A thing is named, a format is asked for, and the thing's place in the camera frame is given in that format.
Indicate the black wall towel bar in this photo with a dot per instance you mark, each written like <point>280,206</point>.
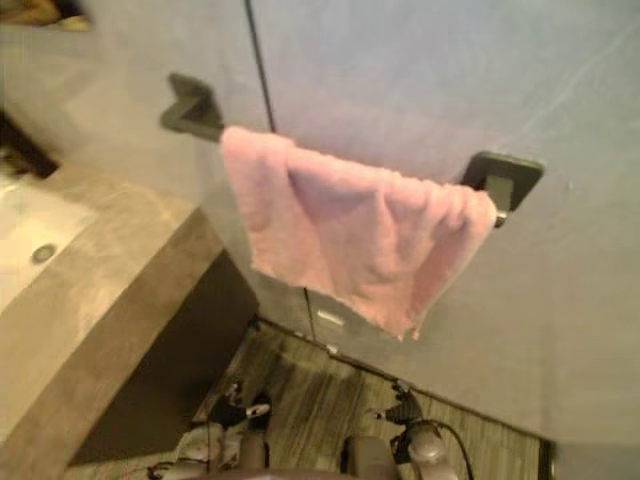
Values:
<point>510,175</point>

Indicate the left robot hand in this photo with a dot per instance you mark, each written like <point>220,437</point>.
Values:
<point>229,411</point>

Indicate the pink towel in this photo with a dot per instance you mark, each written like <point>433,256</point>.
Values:
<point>345,235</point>

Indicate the brown stone vanity counter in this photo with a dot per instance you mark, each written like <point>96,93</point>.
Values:
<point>125,260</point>

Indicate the white sink basin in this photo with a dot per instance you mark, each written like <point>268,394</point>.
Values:
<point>30,215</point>

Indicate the round metal sink drain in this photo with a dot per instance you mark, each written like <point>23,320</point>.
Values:
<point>44,252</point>

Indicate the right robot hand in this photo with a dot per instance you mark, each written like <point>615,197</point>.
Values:
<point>404,407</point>

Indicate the dark vanity cabinet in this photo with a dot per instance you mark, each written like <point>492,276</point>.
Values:
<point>190,330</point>

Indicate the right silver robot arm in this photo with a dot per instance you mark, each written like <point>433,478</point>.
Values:
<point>427,447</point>

